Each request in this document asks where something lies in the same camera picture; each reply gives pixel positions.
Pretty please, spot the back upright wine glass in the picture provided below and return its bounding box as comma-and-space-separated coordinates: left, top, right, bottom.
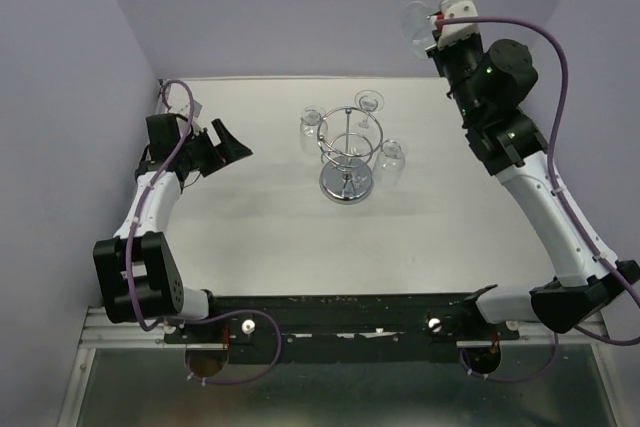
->
354, 90, 385, 129

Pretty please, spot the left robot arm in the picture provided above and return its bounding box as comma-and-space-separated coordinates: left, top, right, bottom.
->
93, 114, 252, 342

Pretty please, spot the back left wine glass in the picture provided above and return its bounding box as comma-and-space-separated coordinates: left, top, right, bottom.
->
299, 105, 327, 155

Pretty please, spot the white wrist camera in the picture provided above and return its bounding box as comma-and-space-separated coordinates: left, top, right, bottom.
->
160, 90, 203, 131
433, 0, 479, 50

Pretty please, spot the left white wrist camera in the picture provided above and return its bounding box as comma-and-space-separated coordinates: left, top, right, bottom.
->
160, 90, 203, 131

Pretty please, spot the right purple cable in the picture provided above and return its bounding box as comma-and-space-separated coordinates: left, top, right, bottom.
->
434, 15, 640, 383

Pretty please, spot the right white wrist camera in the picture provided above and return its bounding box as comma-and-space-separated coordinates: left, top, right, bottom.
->
433, 0, 479, 50

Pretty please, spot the right hanging wine glass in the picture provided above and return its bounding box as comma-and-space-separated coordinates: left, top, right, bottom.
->
373, 139, 407, 188

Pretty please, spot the aluminium rail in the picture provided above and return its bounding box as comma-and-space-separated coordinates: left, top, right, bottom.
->
457, 316, 612, 348

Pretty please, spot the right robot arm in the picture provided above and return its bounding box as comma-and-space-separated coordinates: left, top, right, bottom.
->
427, 34, 639, 339

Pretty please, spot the chrome wine glass rack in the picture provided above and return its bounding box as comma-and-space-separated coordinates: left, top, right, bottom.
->
316, 106, 384, 205

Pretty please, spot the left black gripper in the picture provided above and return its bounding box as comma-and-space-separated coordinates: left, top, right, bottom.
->
177, 117, 252, 176

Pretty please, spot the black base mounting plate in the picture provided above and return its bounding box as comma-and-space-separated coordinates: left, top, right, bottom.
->
164, 292, 519, 365

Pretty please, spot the clear wine glass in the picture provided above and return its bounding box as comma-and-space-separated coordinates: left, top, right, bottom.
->
401, 1, 439, 60

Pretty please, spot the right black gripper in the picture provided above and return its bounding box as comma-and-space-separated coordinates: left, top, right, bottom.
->
425, 29, 486, 124

